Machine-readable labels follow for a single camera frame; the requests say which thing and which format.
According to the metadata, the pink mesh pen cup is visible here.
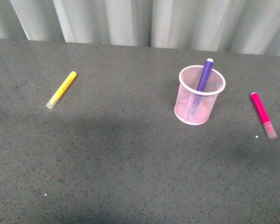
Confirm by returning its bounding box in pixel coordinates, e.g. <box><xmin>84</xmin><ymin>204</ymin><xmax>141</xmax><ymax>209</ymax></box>
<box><xmin>174</xmin><ymin>65</ymin><xmax>226</xmax><ymax>125</ymax></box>

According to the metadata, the yellow highlighter pen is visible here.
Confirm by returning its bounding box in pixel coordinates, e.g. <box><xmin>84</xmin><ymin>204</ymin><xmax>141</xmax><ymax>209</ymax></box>
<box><xmin>46</xmin><ymin>71</ymin><xmax>77</xmax><ymax>109</ymax></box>

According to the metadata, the white pleated curtain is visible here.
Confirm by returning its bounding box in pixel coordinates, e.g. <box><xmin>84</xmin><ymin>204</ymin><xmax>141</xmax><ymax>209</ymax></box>
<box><xmin>0</xmin><ymin>0</ymin><xmax>280</xmax><ymax>56</ymax></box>

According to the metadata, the pink highlighter pen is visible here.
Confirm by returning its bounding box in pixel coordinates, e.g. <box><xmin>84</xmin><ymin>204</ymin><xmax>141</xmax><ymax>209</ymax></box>
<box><xmin>251</xmin><ymin>92</ymin><xmax>277</xmax><ymax>139</ymax></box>

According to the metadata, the purple highlighter pen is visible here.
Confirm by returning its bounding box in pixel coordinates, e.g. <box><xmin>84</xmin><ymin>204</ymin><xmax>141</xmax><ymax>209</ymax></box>
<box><xmin>188</xmin><ymin>58</ymin><xmax>215</xmax><ymax>117</ymax></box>

